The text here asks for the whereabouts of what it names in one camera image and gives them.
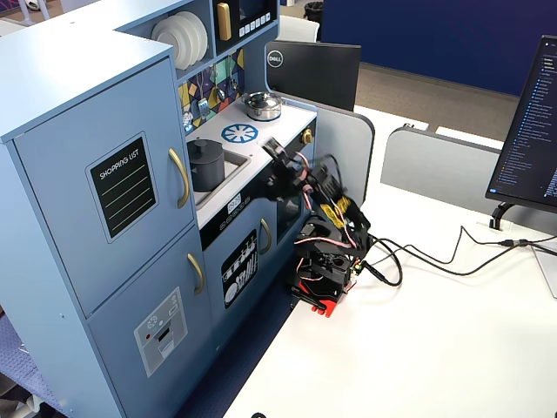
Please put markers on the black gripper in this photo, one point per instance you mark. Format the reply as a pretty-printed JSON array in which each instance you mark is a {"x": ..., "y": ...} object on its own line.
[{"x": 282, "y": 171}]

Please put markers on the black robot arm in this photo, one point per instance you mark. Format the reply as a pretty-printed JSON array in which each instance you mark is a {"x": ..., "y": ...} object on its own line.
[{"x": 330, "y": 265}]

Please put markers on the steel pot lid black knob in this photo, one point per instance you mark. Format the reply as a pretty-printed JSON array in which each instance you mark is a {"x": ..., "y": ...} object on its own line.
[{"x": 260, "y": 100}]

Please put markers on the white toy sink basin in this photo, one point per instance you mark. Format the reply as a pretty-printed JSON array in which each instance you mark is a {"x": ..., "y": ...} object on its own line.
[{"x": 237, "y": 164}]

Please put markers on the gold stove knob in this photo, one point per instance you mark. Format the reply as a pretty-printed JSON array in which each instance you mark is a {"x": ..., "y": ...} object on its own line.
[{"x": 308, "y": 136}]

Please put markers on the gray toy pot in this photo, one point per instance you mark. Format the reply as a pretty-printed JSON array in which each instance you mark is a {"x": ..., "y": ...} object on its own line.
[{"x": 206, "y": 176}]

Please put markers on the shiny steel toy pot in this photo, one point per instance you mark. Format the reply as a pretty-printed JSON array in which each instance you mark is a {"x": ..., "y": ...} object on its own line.
[{"x": 263, "y": 114}]

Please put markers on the gray rounded desk divider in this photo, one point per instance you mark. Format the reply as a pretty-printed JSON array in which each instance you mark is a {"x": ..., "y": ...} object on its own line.
[{"x": 348, "y": 143}]

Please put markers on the silver toy ladle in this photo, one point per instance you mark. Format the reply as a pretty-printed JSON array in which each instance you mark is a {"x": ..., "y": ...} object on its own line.
[{"x": 220, "y": 93}]

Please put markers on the silver slotted toy spatula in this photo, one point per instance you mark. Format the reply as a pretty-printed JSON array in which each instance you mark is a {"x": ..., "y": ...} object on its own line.
[{"x": 203, "y": 105}]

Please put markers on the small silver toy spoon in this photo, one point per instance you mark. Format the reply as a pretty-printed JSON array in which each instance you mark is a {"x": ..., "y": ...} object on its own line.
[{"x": 235, "y": 84}]

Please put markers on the silver toy strainer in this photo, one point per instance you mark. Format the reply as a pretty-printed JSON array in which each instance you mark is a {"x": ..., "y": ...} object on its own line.
[{"x": 187, "y": 118}]

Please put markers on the black Dell monitor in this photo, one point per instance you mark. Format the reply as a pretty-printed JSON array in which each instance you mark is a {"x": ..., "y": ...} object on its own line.
[{"x": 317, "y": 74}]

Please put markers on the red table clamp base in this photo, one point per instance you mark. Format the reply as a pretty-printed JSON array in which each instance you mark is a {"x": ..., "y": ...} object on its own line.
[{"x": 324, "y": 302}]

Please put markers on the black shopping list chalkboard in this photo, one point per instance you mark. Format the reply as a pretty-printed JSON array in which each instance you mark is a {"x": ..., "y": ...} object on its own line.
[{"x": 122, "y": 191}]

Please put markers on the white chair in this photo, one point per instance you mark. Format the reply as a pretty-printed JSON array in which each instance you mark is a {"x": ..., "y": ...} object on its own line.
[{"x": 298, "y": 29}]

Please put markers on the gray long desk divider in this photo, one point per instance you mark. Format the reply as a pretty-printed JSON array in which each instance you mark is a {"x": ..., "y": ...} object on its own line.
[{"x": 435, "y": 170}]

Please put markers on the white toy plate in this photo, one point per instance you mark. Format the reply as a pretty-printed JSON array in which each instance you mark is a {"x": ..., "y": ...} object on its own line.
[
  {"x": 172, "y": 41},
  {"x": 196, "y": 37},
  {"x": 205, "y": 37}
]

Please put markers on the black toy microwave door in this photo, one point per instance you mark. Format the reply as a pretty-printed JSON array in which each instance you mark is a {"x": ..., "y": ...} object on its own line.
[{"x": 257, "y": 11}]

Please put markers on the black trash bin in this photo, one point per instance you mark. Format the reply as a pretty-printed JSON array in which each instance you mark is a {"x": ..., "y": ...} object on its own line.
[{"x": 313, "y": 11}]

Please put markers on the blue toy play kitchen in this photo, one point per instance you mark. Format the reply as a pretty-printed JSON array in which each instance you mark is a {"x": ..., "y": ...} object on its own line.
[{"x": 65, "y": 87}]

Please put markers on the monitor with lit screen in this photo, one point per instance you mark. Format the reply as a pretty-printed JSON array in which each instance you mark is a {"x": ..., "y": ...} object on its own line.
[{"x": 531, "y": 130}]

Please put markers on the gray metal stand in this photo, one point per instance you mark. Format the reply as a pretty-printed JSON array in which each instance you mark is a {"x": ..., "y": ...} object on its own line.
[{"x": 549, "y": 274}]

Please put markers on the small wrist camera board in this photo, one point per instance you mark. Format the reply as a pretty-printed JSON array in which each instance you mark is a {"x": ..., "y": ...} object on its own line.
[{"x": 273, "y": 147}]

